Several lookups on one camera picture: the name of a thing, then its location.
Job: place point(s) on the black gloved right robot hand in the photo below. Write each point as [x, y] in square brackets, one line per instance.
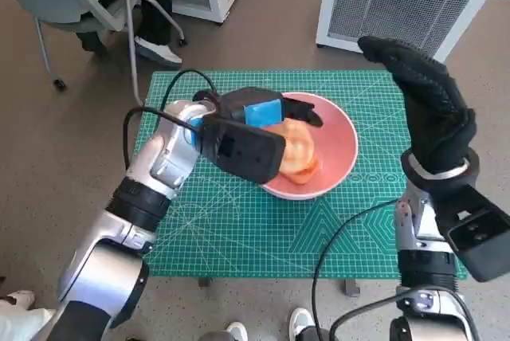
[438, 118]

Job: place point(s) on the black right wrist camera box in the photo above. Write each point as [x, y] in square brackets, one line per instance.
[474, 233]

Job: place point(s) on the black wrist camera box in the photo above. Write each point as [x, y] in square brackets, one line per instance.
[243, 150]
[474, 233]

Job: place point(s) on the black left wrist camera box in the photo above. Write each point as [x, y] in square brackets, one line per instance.
[243, 150]

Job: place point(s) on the green cutting mat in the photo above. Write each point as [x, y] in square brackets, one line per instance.
[239, 237]

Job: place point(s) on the striped toy bread loaf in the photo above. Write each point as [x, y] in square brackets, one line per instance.
[304, 173]

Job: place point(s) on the person in white clothing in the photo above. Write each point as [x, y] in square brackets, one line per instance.
[20, 317]

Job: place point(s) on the round toy bread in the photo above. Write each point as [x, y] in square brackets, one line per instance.
[296, 142]

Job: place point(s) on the pink bowl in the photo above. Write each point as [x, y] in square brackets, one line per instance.
[338, 150]

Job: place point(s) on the wide white mesh cabinet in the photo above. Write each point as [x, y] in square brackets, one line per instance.
[398, 2]

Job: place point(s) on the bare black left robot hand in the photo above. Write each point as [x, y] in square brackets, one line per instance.
[259, 108]

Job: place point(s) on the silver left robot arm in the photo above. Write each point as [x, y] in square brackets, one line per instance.
[119, 245]

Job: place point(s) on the grey table foot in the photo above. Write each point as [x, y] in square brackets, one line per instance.
[204, 281]
[351, 288]

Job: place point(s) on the person with white shoes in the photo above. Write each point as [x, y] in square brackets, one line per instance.
[299, 319]

